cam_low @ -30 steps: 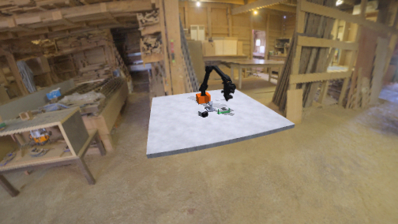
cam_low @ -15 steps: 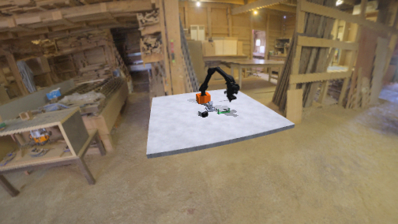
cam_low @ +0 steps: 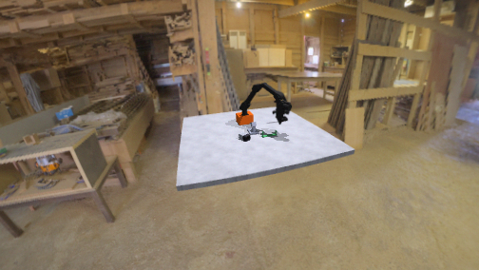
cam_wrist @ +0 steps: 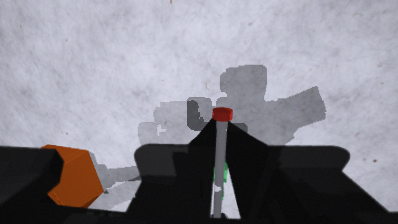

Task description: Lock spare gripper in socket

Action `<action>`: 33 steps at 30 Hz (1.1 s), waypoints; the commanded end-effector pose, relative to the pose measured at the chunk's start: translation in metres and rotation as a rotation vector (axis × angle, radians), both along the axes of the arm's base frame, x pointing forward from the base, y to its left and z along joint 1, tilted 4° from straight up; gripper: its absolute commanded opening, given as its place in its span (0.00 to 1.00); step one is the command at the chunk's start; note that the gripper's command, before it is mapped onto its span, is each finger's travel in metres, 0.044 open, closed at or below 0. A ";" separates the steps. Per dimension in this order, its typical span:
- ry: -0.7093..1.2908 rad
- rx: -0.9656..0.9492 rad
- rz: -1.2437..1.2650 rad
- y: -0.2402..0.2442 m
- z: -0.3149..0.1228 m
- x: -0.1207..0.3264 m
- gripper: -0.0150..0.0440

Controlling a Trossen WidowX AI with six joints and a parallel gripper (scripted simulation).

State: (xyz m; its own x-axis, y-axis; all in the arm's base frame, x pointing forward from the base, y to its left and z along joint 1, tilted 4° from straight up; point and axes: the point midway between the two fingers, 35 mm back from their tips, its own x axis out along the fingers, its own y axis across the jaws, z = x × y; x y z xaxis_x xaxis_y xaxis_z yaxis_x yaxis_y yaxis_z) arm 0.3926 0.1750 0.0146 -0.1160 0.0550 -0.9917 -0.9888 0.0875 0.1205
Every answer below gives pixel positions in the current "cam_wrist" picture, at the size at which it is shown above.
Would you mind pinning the long grey pin with red cap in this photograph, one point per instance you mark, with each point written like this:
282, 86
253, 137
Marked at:
222, 115

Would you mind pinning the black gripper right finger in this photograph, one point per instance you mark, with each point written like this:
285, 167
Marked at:
252, 162

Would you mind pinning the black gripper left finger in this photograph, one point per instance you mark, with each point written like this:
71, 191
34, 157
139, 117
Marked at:
196, 159

